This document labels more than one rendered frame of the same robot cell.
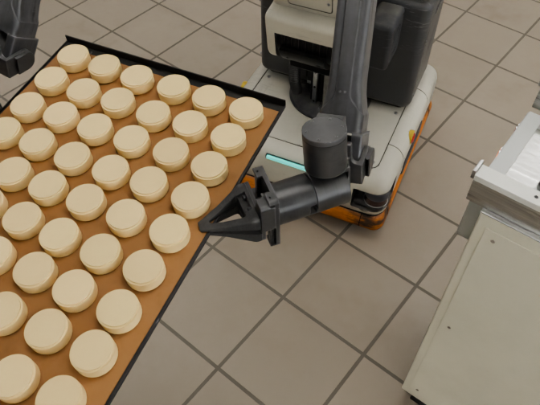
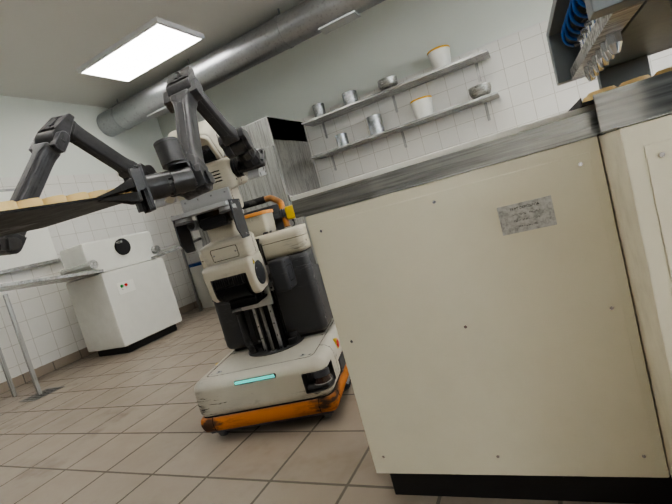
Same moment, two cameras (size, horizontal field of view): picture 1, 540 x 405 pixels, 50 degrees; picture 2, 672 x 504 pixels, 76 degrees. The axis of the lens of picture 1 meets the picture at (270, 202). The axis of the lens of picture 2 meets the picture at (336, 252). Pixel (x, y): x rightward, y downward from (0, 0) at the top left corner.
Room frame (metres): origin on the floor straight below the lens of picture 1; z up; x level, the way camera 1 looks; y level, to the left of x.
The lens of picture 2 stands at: (-0.54, -0.15, 0.83)
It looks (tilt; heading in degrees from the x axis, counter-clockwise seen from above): 5 degrees down; 348
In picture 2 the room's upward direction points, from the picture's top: 15 degrees counter-clockwise
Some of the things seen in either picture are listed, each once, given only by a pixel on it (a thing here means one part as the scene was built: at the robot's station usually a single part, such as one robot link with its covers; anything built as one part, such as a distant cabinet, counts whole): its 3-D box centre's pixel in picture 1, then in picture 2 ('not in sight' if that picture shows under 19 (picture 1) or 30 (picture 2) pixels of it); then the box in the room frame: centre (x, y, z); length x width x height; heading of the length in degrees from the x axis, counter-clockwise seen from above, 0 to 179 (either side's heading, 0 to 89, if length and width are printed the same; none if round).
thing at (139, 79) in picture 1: (137, 79); not in sight; (0.72, 0.21, 1.01); 0.05 x 0.05 x 0.02
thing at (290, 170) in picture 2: not in sight; (261, 216); (5.02, -0.56, 1.02); 1.40 x 0.91 x 2.05; 51
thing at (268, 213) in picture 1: (232, 213); (119, 189); (0.47, 0.05, 1.00); 0.09 x 0.07 x 0.07; 111
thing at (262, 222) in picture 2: not in sight; (251, 226); (1.65, -0.25, 0.87); 0.23 x 0.15 x 0.11; 66
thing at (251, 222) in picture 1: (234, 222); (122, 198); (0.47, 0.05, 0.98); 0.09 x 0.07 x 0.07; 111
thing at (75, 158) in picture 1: (73, 158); not in sight; (0.56, 0.28, 1.00); 0.05 x 0.05 x 0.02
